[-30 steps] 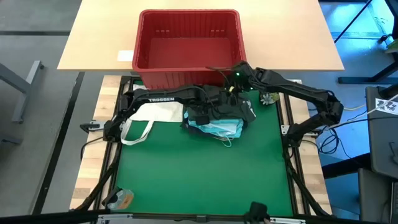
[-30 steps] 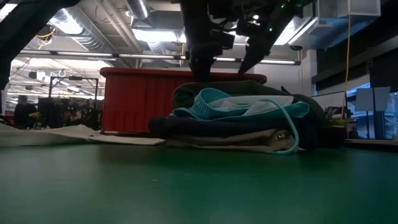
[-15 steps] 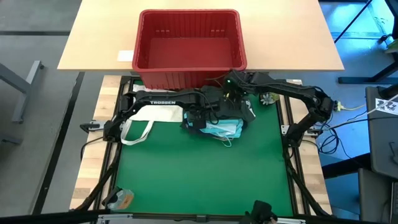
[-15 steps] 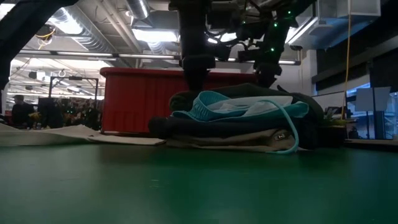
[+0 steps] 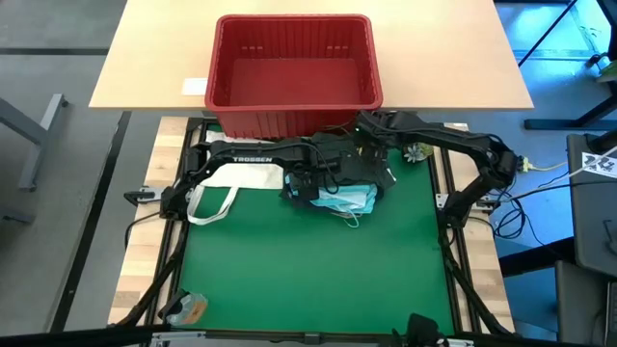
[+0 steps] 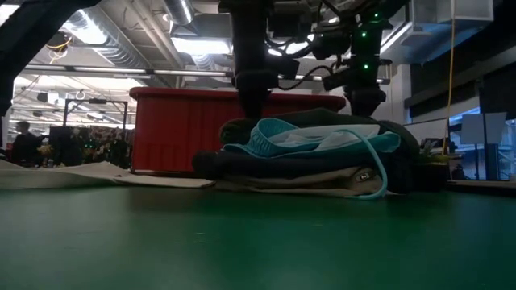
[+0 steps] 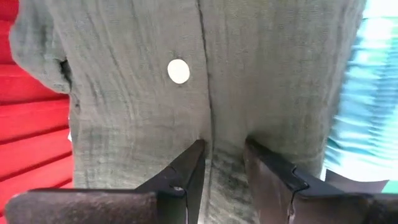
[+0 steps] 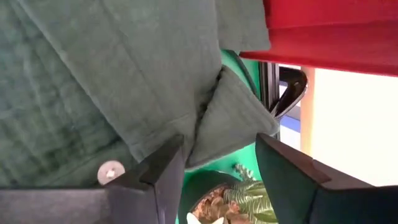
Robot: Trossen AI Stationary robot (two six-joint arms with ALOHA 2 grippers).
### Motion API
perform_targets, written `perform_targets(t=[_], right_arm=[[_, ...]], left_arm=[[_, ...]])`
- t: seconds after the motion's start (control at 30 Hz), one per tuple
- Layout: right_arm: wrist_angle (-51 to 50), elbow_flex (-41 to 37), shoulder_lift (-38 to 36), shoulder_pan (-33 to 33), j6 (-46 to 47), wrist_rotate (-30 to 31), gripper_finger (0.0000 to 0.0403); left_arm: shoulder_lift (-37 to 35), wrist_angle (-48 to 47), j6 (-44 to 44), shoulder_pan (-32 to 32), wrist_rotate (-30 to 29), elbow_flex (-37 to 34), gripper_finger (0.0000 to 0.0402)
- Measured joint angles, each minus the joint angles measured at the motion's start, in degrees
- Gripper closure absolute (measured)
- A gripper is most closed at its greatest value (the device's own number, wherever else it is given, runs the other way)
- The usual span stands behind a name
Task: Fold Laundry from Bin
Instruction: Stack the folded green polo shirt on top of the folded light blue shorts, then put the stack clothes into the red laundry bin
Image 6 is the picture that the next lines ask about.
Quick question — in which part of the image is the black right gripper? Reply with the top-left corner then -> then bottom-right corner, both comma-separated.
345,10 -> 389,119

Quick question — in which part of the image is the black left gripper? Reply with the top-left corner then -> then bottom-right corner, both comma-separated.
218,0 -> 281,120

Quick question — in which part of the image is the teal garment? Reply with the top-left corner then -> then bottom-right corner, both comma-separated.
221,117 -> 403,201

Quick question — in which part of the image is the dark green garment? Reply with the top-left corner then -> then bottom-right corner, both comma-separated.
219,106 -> 421,162

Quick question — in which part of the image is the black garment with drawstring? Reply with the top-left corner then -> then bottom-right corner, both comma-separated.
192,147 -> 417,195

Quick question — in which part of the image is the beige garment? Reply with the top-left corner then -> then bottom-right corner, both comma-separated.
213,166 -> 399,199

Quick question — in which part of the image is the red plastic laundry bin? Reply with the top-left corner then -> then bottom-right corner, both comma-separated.
128,86 -> 347,175

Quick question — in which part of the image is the white partition panel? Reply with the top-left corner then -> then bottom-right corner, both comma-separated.
402,118 -> 449,143

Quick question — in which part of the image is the small potted succulent plant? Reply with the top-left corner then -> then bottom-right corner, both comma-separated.
414,138 -> 456,193

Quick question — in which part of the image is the long ceiling light bar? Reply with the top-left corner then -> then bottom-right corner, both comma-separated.
23,64 -> 391,85

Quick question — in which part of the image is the green table mat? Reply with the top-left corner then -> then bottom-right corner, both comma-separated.
0,185 -> 516,290

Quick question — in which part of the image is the bunch of flowers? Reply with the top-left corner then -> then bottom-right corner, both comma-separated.
78,127 -> 131,168

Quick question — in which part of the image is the white bonavita tote bag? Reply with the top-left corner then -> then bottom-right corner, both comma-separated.
0,159 -> 215,191

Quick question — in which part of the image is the black board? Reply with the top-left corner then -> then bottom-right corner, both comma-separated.
47,126 -> 92,168

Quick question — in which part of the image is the person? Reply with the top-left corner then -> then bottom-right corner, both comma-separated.
10,120 -> 48,167

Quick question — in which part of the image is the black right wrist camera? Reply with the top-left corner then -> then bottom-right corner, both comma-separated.
321,68 -> 356,93

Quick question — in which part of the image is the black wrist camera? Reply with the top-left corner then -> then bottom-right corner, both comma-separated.
321,68 -> 356,93
268,54 -> 302,81

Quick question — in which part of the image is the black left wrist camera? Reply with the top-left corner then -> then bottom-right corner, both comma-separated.
268,54 -> 302,81

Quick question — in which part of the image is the black cable with tag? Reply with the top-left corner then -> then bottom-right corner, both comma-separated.
277,64 -> 336,92

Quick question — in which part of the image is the black camera cable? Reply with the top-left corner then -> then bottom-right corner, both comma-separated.
264,22 -> 323,60

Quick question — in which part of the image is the rectangular metal ceiling duct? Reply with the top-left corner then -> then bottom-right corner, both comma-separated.
378,0 -> 495,65

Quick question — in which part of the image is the yellow hanging cord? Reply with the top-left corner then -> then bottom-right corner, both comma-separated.
441,0 -> 456,156

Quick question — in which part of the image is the short round silver duct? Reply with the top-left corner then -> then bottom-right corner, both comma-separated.
163,0 -> 195,26

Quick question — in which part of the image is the round silver ceiling duct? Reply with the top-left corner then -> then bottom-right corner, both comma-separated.
60,7 -> 162,72

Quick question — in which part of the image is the black metal stand frame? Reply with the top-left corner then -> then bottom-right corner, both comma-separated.
62,97 -> 130,166

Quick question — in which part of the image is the black yellow ceiling cable reel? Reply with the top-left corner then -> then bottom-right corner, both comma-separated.
45,31 -> 74,53

